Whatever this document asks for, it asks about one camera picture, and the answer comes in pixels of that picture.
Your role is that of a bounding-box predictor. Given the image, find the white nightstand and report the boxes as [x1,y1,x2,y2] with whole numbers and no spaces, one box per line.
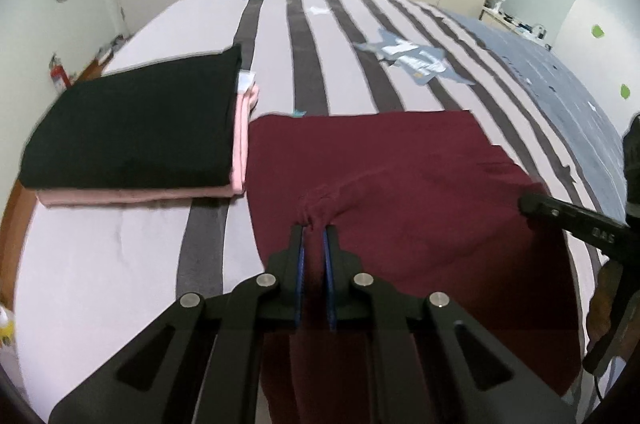
[478,0,552,51]

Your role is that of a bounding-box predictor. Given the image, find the white headboard with apples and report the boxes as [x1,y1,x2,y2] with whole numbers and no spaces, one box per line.
[552,0,639,134]

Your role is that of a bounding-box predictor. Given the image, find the person right hand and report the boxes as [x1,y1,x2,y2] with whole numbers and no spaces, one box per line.
[586,259,622,349]

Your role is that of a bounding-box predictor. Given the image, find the maroon t-shirt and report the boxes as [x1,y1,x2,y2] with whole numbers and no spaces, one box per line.
[246,111,580,396]

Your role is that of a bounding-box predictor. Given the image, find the red fire extinguisher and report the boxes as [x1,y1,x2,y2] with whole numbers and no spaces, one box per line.
[49,54,72,93]

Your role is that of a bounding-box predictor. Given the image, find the folded black garment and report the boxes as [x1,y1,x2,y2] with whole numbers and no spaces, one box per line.
[18,45,242,190]

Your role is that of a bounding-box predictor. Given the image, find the white detergent bottle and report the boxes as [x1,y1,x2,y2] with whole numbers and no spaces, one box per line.
[0,305,15,348]

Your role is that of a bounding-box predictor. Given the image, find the striped bed sheet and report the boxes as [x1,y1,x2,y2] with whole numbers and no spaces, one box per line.
[14,0,626,418]

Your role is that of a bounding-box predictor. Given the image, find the folded pink garment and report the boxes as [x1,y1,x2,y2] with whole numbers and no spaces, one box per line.
[37,71,262,209]

